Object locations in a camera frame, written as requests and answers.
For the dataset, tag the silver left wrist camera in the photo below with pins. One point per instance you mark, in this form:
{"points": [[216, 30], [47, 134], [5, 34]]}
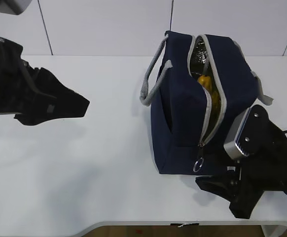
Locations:
{"points": [[14, 7]]}

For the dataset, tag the yellow pear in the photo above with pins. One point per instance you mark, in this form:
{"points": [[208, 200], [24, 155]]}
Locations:
{"points": [[205, 81]]}

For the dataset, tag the black tape on table edge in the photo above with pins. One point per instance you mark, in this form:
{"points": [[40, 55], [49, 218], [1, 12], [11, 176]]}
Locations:
{"points": [[181, 225]]}

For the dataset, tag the navy blue lunch bag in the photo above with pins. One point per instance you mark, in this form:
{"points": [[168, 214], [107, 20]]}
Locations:
{"points": [[186, 139]]}

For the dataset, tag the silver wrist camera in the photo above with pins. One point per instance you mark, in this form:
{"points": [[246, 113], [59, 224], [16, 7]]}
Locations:
{"points": [[231, 144], [14, 7]]}

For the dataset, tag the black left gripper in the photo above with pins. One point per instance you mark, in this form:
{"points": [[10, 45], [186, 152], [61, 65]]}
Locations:
{"points": [[34, 95]]}

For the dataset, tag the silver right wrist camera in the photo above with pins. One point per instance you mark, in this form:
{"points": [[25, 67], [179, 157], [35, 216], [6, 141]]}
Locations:
{"points": [[231, 144]]}

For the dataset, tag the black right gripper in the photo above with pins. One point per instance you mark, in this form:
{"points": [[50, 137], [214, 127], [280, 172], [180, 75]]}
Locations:
{"points": [[265, 166]]}

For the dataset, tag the yellow banana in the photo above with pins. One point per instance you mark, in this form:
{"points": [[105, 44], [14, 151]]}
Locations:
{"points": [[216, 102]]}

